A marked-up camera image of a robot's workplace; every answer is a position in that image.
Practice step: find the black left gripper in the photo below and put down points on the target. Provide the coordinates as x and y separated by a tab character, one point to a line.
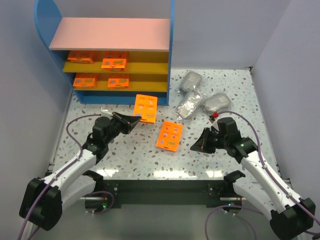
121	123

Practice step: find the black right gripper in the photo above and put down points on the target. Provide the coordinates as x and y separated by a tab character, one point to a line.
210	139

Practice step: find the orange sponge box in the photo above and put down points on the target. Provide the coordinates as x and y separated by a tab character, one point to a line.
83	81
146	107
118	81
82	57
115	61

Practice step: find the orange sponge box hidden lowest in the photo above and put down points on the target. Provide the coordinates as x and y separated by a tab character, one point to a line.
170	135

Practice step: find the silver sponge pack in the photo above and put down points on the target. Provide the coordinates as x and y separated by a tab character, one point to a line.
216	103
190	82
189	104

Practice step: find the orange sponge box bottom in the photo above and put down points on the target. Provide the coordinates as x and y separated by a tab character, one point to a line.
115	61

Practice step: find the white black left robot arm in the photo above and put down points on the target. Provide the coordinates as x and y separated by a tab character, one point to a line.
75	179

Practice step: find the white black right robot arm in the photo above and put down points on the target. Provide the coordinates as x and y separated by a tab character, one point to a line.
289	214

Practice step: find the blue pink yellow shelf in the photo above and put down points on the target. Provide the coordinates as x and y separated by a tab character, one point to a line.
148	41

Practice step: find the orange sponge box on shelf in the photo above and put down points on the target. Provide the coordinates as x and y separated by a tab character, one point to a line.
83	81

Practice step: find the silver sponge pack top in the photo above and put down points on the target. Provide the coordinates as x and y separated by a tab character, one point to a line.
190	82

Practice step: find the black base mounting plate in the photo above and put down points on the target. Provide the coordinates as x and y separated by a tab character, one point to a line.
209	193

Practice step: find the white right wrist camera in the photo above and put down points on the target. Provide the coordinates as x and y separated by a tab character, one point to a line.
214	122

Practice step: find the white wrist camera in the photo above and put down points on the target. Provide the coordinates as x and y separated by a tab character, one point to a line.
214	122
105	112

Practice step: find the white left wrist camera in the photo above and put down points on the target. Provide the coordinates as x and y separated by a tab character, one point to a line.
105	112

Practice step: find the aluminium frame rail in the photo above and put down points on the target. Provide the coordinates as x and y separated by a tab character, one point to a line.
42	175

